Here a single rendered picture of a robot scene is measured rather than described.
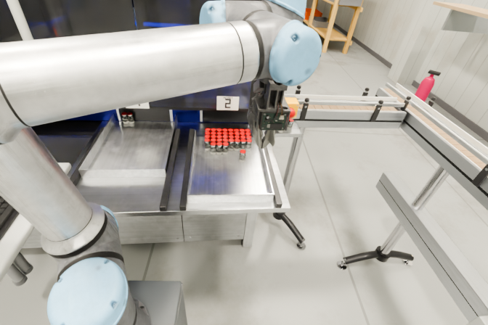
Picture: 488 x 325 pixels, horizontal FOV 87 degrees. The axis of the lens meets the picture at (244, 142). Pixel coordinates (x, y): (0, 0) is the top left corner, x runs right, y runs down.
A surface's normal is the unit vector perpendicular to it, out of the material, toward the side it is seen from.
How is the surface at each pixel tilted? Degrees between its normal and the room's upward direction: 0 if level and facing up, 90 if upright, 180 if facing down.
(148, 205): 0
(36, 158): 84
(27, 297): 0
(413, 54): 90
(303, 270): 0
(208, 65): 85
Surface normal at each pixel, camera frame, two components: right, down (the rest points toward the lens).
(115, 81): 0.49, 0.47
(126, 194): 0.08, -0.80
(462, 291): -0.99, 0.00
